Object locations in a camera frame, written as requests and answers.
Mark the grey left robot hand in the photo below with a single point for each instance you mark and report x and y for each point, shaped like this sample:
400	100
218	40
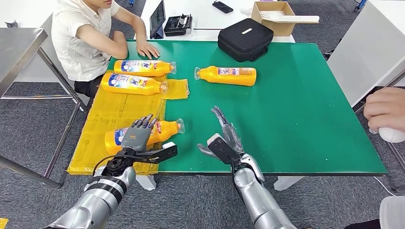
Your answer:
137	136

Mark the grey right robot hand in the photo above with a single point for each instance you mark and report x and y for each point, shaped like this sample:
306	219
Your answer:
232	137

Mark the orange detergent bottle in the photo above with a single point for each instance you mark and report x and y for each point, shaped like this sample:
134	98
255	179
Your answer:
227	79
167	129
152	89
161	70

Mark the white round object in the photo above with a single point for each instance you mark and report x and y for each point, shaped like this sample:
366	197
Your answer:
392	135

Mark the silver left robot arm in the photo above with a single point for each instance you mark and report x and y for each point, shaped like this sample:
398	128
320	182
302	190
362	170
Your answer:
95	202

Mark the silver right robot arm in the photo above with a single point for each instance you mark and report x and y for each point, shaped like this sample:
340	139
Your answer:
259	202

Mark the person's left forearm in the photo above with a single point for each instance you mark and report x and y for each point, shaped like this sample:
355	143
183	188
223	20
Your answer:
137	30

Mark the person's right forearm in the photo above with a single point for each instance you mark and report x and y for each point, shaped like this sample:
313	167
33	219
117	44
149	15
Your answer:
117	36

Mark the yellow taped cardboard sheet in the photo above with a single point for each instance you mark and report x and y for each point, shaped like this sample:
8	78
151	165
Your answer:
104	107

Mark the white table leg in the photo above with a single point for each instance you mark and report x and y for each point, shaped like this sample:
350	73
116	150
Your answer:
284	184
147	183

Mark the person's left hand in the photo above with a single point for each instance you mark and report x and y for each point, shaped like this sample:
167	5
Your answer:
147	49

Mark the person's hand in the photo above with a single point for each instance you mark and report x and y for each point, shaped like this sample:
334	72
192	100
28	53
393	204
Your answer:
386	107
147	49

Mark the black zip case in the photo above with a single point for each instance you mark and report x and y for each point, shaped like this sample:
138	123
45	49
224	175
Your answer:
241	44

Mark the black plastic tool tray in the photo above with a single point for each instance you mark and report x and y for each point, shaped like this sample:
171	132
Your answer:
177	27

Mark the dark tablet with stand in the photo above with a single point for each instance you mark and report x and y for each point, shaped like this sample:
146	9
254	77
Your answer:
157	19

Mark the brown cardboard box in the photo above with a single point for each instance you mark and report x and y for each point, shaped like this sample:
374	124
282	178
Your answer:
281	29

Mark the white table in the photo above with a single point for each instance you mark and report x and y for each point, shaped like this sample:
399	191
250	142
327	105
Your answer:
202	19

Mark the black smartphone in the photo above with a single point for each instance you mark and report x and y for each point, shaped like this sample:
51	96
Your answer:
222	7

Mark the white foam sheet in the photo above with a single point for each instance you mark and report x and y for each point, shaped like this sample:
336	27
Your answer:
299	19

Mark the stainless steel table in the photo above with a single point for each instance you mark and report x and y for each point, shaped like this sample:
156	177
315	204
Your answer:
19	44

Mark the yellow tape scrap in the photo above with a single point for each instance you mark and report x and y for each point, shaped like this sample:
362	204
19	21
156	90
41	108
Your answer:
3	223

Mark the small dark object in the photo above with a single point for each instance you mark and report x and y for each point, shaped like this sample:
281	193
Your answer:
10	24

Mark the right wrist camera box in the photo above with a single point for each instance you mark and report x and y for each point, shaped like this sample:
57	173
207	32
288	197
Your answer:
221	150

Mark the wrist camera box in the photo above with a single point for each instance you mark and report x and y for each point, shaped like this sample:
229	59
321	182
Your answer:
164	153
221	150

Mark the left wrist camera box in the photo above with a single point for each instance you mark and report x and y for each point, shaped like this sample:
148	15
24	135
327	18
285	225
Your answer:
164	153

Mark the steel table frame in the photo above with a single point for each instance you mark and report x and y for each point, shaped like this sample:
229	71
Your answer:
395	156

